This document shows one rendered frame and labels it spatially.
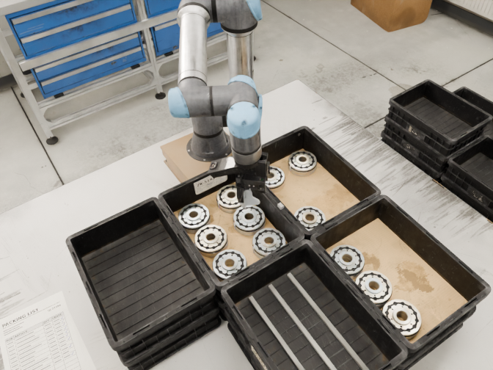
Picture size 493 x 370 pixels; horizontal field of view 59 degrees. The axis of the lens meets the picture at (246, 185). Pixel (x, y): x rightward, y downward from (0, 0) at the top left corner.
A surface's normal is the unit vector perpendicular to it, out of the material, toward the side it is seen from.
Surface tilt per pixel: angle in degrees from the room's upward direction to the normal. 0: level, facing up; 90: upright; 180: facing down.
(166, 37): 90
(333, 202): 0
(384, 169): 0
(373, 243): 0
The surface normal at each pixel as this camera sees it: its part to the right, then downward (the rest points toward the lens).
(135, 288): -0.04, -0.66
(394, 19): 0.37, 0.69
